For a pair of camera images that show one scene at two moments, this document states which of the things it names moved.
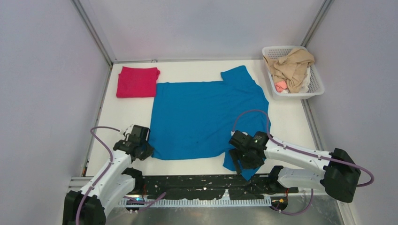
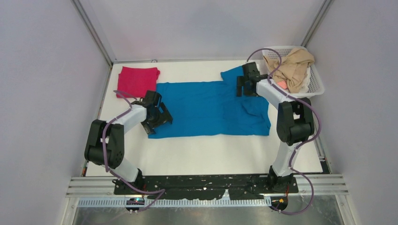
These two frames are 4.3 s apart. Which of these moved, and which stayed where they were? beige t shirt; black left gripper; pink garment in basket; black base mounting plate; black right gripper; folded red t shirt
Moved: black right gripper; black left gripper
Stayed: beige t shirt; folded red t shirt; black base mounting plate; pink garment in basket
